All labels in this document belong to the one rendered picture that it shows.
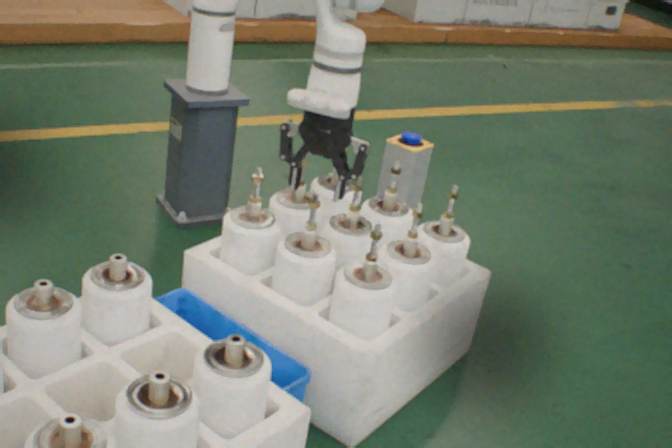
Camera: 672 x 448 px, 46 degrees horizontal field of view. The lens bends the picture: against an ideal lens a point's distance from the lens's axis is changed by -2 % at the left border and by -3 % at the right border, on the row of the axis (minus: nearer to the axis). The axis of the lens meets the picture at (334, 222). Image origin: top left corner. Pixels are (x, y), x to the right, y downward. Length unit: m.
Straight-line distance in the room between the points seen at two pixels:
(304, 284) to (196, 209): 0.61
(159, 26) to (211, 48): 1.52
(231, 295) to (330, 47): 0.44
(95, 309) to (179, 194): 0.71
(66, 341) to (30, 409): 0.10
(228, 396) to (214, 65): 0.90
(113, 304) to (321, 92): 0.41
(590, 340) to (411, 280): 0.56
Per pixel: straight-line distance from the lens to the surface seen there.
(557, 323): 1.75
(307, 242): 1.26
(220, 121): 1.75
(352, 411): 1.24
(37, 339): 1.07
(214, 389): 0.98
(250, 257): 1.32
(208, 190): 1.81
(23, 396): 1.06
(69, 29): 3.12
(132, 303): 1.13
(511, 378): 1.53
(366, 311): 1.20
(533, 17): 4.40
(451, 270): 1.40
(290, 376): 1.25
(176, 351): 1.19
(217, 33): 1.70
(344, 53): 1.13
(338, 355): 1.21
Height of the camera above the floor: 0.86
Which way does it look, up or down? 26 degrees down
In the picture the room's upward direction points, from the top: 10 degrees clockwise
